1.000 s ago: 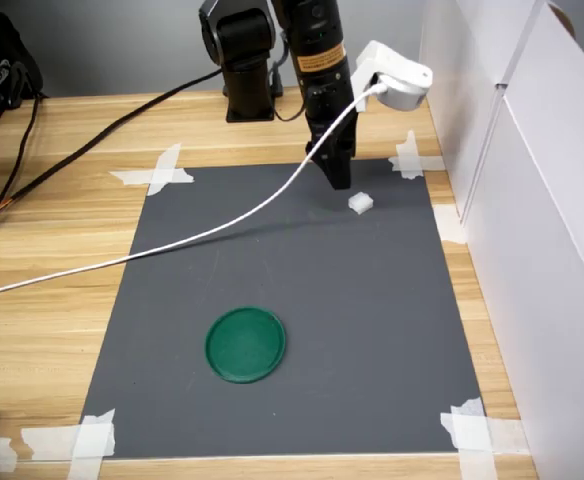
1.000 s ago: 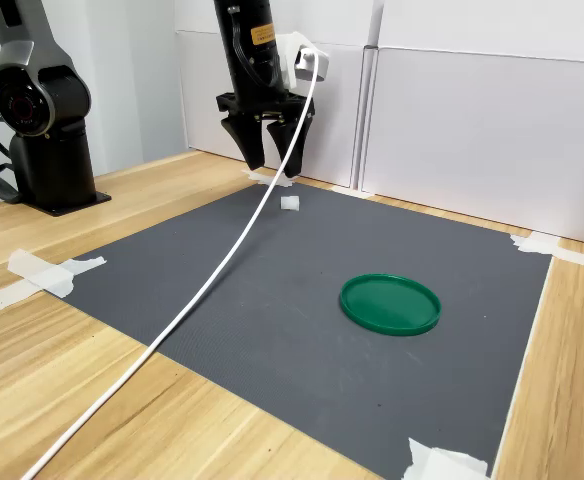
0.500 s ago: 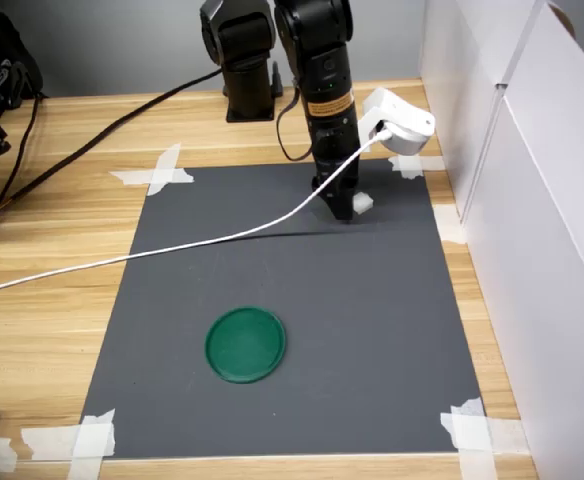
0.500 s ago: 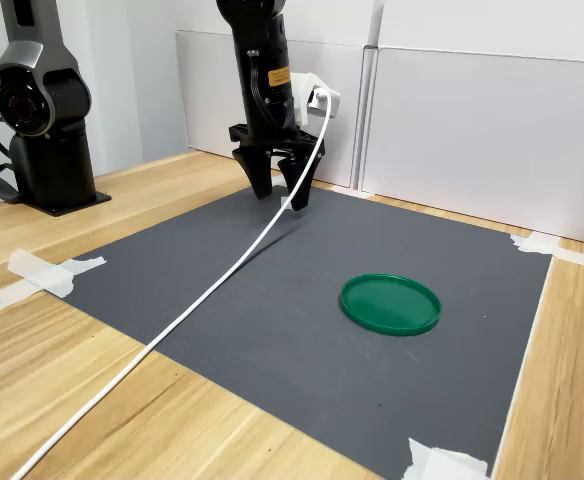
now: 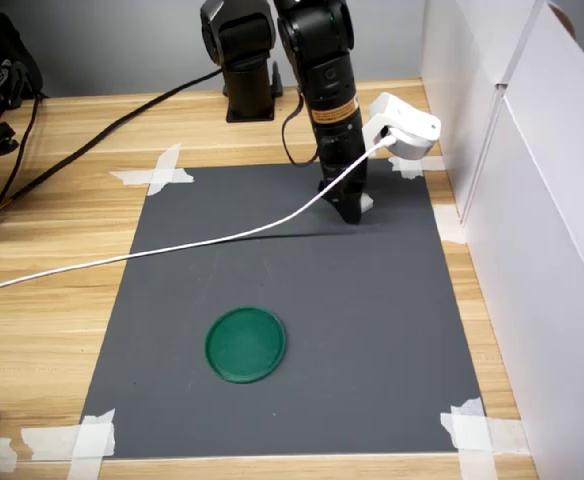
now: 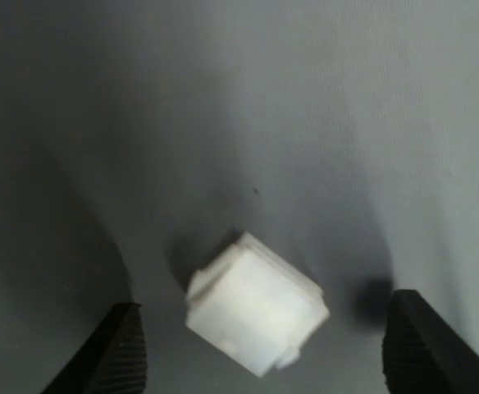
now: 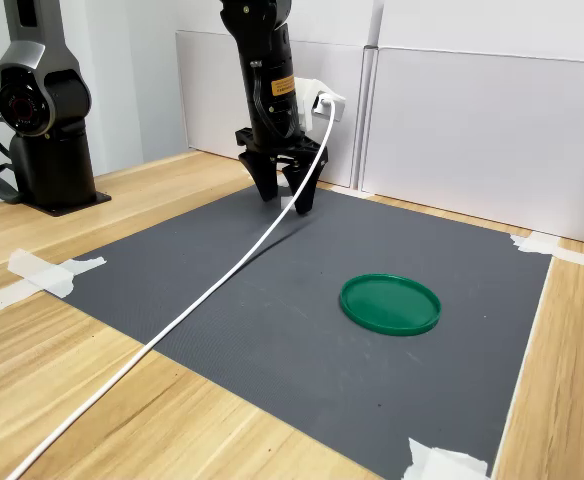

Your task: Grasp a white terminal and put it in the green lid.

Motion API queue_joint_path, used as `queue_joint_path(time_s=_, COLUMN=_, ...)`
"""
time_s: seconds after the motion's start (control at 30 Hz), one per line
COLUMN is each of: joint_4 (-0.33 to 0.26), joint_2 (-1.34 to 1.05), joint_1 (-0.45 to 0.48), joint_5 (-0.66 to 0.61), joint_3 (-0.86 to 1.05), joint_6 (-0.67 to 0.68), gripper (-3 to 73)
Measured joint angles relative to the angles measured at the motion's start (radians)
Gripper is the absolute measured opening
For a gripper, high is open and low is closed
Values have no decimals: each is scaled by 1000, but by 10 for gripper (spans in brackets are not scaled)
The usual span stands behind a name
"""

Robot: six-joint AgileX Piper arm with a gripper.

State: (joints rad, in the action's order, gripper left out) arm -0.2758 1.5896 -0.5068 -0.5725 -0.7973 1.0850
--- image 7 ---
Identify white camera cable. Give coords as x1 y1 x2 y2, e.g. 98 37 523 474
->
5 97 338 480

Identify dark grey mat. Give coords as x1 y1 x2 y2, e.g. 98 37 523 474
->
54 182 556 480

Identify short black wrist cable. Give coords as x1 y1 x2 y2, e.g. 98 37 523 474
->
249 59 298 139

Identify round green lid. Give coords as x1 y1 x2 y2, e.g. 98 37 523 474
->
339 272 442 337

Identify white gripper camera box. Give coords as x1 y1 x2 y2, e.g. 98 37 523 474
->
294 76 347 132

